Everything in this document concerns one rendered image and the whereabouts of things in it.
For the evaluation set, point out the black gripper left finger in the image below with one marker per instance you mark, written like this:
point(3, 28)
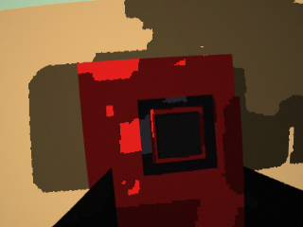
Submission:
point(96, 208)

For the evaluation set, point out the red rectangular block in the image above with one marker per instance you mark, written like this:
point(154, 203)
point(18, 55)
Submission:
point(171, 130)

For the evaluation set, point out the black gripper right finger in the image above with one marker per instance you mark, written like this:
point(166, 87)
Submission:
point(270, 203)

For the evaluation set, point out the tan rectangular panel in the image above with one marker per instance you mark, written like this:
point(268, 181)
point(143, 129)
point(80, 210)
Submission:
point(43, 172)

